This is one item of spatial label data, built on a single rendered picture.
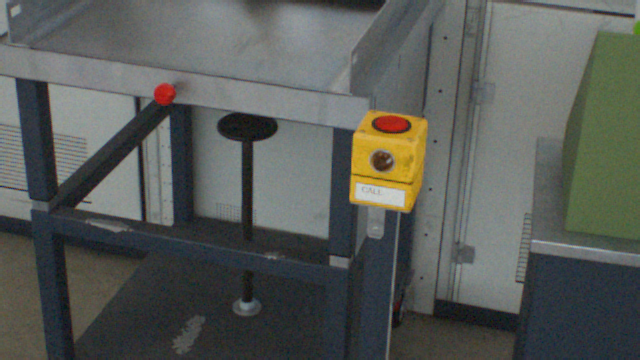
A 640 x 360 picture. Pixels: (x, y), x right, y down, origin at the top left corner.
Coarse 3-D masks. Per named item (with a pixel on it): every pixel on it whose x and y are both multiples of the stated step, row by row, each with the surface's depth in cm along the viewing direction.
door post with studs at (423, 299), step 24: (456, 0) 208; (456, 24) 211; (456, 48) 213; (456, 72) 215; (432, 168) 227; (432, 192) 230; (432, 216) 233; (432, 240) 236; (432, 264) 239; (432, 288) 242
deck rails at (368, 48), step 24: (24, 0) 163; (48, 0) 170; (72, 0) 178; (96, 0) 180; (408, 0) 183; (24, 24) 164; (48, 24) 169; (384, 24) 166; (360, 48) 151; (360, 72) 154
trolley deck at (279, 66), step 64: (128, 0) 182; (192, 0) 183; (256, 0) 185; (320, 0) 186; (384, 0) 187; (0, 64) 164; (64, 64) 160; (128, 64) 157; (192, 64) 157; (256, 64) 158; (320, 64) 159; (384, 64) 160
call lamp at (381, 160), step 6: (378, 150) 125; (384, 150) 125; (372, 156) 125; (378, 156) 125; (384, 156) 124; (390, 156) 125; (372, 162) 125; (378, 162) 125; (384, 162) 124; (390, 162) 125; (372, 168) 127; (378, 168) 125; (384, 168) 125; (390, 168) 125
